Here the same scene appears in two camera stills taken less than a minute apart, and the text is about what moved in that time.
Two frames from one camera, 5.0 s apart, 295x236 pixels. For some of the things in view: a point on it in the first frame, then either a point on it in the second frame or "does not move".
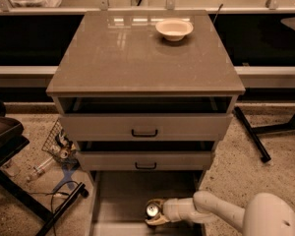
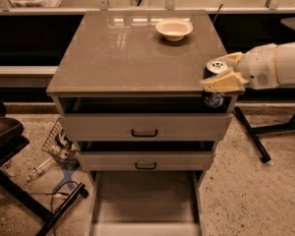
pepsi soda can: [151, 209] → [213, 68]
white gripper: [171, 209] → [260, 67]
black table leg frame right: [293, 125] does not move
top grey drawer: [146, 126] does not move
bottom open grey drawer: [118, 199] does not move
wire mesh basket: [61, 147] does not move
